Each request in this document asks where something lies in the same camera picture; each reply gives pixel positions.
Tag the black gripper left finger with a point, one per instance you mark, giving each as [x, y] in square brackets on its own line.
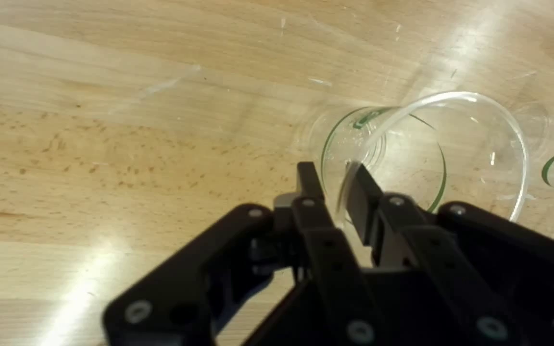
[315, 256]

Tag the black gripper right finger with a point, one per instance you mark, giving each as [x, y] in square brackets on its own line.
[431, 256]

